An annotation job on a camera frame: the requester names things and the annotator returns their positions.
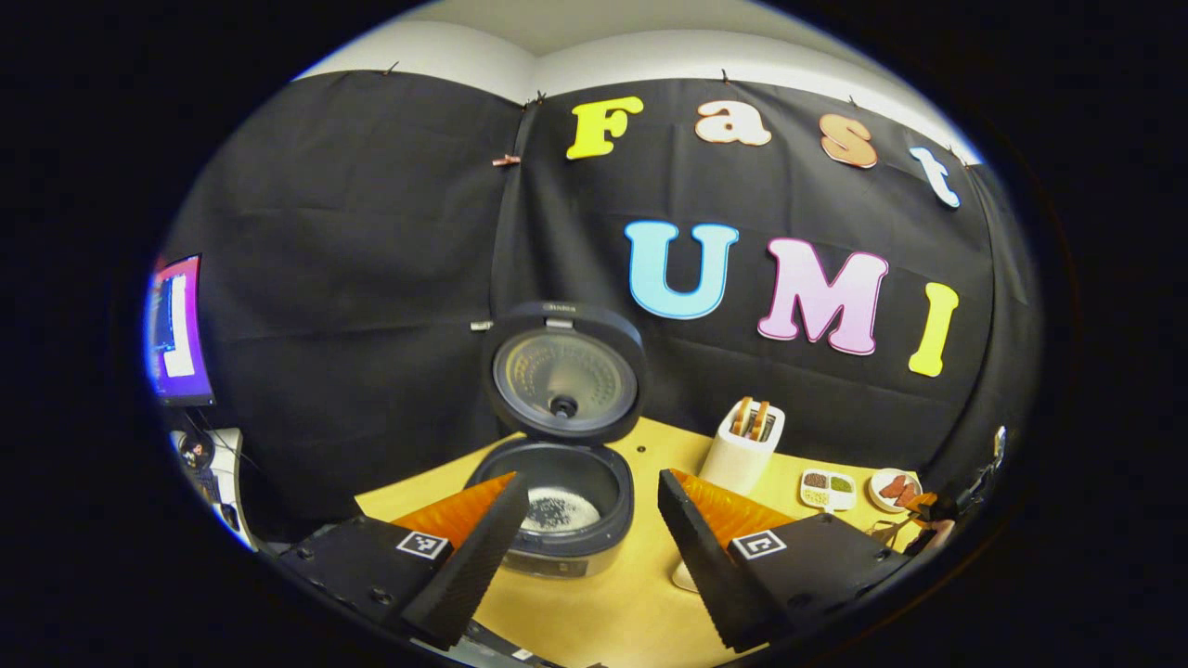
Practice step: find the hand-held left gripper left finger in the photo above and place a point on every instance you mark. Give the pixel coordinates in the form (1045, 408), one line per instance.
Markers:
(478, 557)

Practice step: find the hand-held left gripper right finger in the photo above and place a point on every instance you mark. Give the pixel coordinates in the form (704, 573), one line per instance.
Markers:
(701, 566)

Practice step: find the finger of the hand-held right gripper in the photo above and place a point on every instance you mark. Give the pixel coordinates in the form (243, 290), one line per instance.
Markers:
(942, 508)

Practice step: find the clear box of rice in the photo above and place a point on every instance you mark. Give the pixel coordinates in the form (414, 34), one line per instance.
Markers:
(685, 577)

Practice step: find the white rice grains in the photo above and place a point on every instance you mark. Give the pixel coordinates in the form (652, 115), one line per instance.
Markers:
(561, 510)

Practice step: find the dark grey rice cooker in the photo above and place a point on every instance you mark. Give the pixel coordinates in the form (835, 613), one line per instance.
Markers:
(566, 380)

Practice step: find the red meat slice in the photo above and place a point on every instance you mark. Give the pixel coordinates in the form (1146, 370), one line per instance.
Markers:
(891, 487)
(908, 494)

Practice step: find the shiny metal object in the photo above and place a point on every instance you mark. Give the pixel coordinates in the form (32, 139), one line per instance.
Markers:
(988, 464)

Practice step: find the round white plate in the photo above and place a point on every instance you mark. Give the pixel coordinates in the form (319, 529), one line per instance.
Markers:
(877, 501)

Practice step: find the white toaster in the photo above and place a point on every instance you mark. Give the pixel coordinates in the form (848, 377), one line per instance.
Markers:
(738, 464)

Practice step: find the white divided bean dish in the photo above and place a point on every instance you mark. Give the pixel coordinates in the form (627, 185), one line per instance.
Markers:
(828, 490)

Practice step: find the toast slice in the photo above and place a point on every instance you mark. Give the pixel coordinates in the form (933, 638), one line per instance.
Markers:
(742, 417)
(760, 422)

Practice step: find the black backdrop cloth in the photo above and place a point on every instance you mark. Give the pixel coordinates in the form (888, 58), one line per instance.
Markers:
(353, 260)

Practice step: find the computer monitor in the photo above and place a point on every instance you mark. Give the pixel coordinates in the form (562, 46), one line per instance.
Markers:
(176, 325)

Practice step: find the copper cloth clip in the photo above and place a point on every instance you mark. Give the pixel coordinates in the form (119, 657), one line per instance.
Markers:
(507, 160)

